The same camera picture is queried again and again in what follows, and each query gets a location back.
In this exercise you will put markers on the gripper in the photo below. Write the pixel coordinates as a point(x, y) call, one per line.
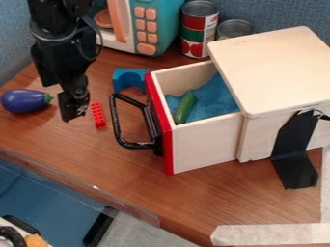
point(74, 85)

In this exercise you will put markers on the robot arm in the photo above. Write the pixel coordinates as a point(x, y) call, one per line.
point(60, 41)

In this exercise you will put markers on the drawer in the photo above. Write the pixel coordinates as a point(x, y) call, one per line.
point(202, 141)

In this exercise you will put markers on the red toy brick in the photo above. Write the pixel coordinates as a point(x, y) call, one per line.
point(98, 115)

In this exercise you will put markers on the purple toy eggplant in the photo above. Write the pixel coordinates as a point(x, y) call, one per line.
point(23, 101)

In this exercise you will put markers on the blue arch block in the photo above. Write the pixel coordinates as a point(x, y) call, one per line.
point(124, 77)

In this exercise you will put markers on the toy microwave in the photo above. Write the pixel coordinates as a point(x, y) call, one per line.
point(142, 29)

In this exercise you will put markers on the green toy cucumber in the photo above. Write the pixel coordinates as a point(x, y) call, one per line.
point(184, 108)

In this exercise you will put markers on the blue cloth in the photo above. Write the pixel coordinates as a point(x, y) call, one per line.
point(217, 99)

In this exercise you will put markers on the red and green can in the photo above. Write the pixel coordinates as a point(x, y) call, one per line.
point(198, 29)

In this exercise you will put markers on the silver can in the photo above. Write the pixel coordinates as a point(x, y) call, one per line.
point(234, 29)

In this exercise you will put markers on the cabinet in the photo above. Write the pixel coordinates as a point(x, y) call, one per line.
point(275, 70)

